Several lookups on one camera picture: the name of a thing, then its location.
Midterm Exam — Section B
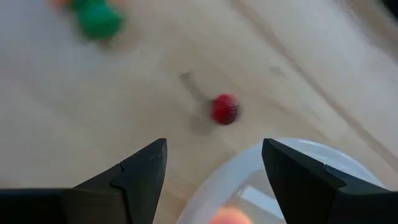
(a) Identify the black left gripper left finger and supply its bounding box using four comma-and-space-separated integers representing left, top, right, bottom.
0, 138, 168, 224

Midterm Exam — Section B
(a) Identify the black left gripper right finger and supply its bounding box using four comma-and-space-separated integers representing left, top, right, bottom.
262, 138, 398, 224

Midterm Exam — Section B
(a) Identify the pink orange toy peach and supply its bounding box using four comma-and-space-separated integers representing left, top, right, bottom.
208, 207, 253, 224

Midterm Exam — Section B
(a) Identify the clear plastic tupperware container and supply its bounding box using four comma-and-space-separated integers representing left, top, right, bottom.
176, 138, 386, 224

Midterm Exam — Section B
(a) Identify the red toy cherry with stem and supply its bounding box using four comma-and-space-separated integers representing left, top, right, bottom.
179, 70, 242, 126

